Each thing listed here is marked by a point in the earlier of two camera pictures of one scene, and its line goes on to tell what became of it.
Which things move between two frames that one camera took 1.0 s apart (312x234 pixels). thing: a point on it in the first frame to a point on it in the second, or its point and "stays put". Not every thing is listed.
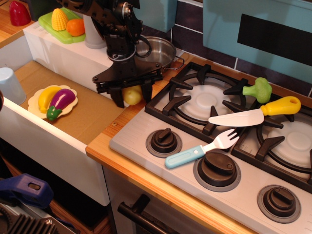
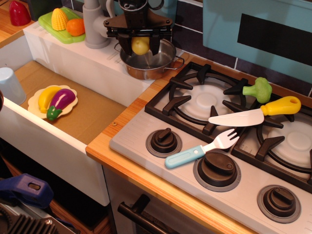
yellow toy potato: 132,95 to 140,45
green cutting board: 45,22 stays put
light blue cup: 10,87 stays put
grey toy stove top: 235,147 stays put
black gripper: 127,72 to 138,23
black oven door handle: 136,212 stays put
